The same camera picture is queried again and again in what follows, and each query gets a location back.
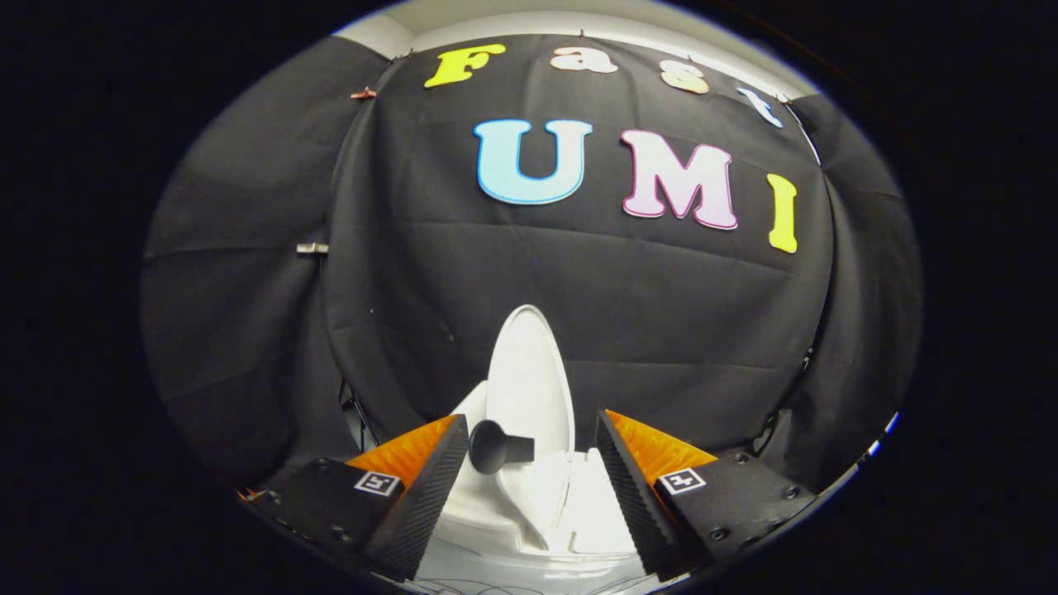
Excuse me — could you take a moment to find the white toilet lid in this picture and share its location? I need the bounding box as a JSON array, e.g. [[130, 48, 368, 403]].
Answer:
[[485, 304, 577, 484]]

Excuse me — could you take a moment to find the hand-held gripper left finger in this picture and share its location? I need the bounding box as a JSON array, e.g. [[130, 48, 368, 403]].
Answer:
[[246, 414, 470, 582]]

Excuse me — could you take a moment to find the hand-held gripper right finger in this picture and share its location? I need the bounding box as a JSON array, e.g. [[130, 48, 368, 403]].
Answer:
[[595, 409, 819, 579]]

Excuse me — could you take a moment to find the black backdrop cloth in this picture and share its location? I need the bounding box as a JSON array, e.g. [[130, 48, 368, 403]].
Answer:
[[139, 33, 922, 497]]

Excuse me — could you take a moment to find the black round lid pull tab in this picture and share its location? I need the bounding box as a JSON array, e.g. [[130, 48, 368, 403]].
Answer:
[[469, 420, 536, 475]]

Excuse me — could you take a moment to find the white ceramic toilet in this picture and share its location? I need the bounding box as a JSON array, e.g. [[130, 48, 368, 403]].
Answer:
[[413, 380, 662, 592]]

